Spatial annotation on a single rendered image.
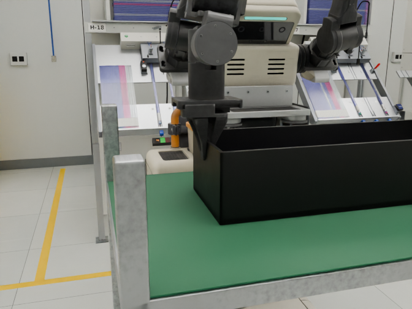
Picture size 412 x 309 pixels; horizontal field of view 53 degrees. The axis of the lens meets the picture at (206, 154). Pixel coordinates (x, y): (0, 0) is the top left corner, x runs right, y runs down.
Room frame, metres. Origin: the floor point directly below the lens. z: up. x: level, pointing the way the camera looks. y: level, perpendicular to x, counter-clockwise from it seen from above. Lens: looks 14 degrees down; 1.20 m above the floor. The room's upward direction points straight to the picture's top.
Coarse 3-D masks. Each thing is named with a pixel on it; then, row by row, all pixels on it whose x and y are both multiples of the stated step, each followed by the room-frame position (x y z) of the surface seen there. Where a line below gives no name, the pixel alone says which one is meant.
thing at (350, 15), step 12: (336, 0) 1.17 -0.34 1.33; (348, 0) 1.15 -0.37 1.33; (336, 12) 1.17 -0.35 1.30; (348, 12) 1.16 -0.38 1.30; (324, 24) 1.19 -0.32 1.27; (336, 24) 1.17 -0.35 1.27; (360, 24) 1.20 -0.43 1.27; (324, 36) 1.19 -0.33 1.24; (336, 36) 1.16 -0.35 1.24; (360, 36) 1.19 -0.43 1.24; (324, 48) 1.20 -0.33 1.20; (336, 48) 1.17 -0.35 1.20
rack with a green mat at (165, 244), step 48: (144, 192) 0.39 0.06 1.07; (192, 192) 0.72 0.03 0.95; (144, 240) 0.39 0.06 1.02; (192, 240) 0.52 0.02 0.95; (240, 240) 0.52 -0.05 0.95; (288, 240) 0.52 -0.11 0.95; (336, 240) 0.52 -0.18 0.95; (384, 240) 0.52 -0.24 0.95; (144, 288) 0.38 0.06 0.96; (192, 288) 0.41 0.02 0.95; (240, 288) 0.41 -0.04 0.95; (288, 288) 0.43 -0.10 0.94; (336, 288) 0.44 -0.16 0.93
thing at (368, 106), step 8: (352, 104) 3.04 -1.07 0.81; (360, 104) 3.06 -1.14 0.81; (368, 104) 3.08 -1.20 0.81; (376, 104) 3.09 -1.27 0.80; (384, 104) 3.11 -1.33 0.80; (352, 112) 2.99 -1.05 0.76; (360, 112) 2.99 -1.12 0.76; (368, 112) 3.02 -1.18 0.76; (376, 112) 3.03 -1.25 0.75; (384, 112) 3.04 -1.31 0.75; (392, 112) 3.06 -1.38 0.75
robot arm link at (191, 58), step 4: (196, 28) 0.63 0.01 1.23; (188, 32) 0.66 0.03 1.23; (192, 32) 0.64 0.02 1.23; (188, 36) 0.66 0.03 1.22; (192, 36) 0.64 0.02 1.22; (188, 40) 0.66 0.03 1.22; (188, 44) 0.66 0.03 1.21; (188, 48) 0.66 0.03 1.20; (188, 52) 0.66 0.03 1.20; (192, 52) 0.64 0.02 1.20; (188, 56) 0.66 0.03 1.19; (192, 56) 0.64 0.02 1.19; (188, 60) 0.66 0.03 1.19; (192, 60) 0.64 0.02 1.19; (196, 60) 0.64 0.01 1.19; (208, 68) 0.64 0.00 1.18; (212, 68) 0.65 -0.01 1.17
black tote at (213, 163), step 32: (256, 128) 0.76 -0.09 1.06; (288, 128) 0.78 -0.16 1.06; (320, 128) 0.80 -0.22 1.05; (352, 128) 0.81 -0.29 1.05; (384, 128) 0.83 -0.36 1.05; (224, 160) 0.57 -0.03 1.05; (256, 160) 0.59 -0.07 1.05; (288, 160) 0.60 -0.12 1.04; (320, 160) 0.61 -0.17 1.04; (352, 160) 0.63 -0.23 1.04; (384, 160) 0.64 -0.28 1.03; (224, 192) 0.57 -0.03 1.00; (256, 192) 0.59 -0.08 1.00; (288, 192) 0.60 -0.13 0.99; (320, 192) 0.61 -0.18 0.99; (352, 192) 0.63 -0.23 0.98; (384, 192) 0.64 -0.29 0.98; (224, 224) 0.57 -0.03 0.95
